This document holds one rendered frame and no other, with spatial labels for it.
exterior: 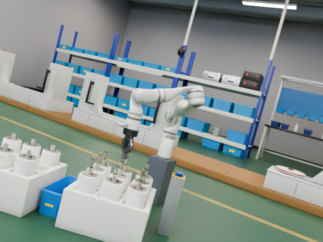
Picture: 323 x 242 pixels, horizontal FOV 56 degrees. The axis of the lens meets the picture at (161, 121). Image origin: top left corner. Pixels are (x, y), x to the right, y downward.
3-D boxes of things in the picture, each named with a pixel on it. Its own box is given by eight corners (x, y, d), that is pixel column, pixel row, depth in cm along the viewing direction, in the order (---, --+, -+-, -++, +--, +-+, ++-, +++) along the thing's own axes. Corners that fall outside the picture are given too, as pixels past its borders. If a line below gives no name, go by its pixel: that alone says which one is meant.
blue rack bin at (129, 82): (132, 88, 754) (134, 79, 752) (145, 91, 738) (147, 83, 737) (121, 85, 708) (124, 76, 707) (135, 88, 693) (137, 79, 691)
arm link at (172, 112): (177, 98, 180) (192, 102, 182) (165, 109, 205) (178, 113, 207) (174, 112, 177) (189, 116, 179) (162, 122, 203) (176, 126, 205)
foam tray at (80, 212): (83, 199, 173) (90, 170, 172) (148, 219, 171) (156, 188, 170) (54, 226, 134) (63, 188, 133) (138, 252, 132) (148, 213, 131)
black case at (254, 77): (245, 82, 628) (247, 74, 627) (262, 85, 613) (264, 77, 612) (241, 78, 590) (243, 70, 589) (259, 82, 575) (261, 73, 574)
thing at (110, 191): (114, 215, 146) (124, 180, 145) (114, 224, 136) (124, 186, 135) (94, 211, 144) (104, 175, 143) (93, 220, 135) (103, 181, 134)
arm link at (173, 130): (181, 111, 206) (174, 135, 207) (168, 107, 204) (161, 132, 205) (184, 112, 197) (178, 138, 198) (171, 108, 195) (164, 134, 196)
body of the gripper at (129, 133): (141, 130, 147) (136, 149, 148) (135, 127, 155) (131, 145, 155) (127, 127, 144) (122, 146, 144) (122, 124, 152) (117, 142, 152)
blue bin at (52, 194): (63, 195, 173) (68, 175, 172) (80, 200, 172) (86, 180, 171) (35, 212, 143) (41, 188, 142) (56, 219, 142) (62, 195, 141)
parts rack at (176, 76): (60, 98, 869) (76, 31, 857) (250, 157, 632) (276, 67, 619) (43, 95, 812) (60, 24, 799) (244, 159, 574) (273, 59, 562)
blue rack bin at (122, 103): (127, 108, 756) (129, 101, 755) (140, 112, 740) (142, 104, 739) (116, 106, 711) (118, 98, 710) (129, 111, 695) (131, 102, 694)
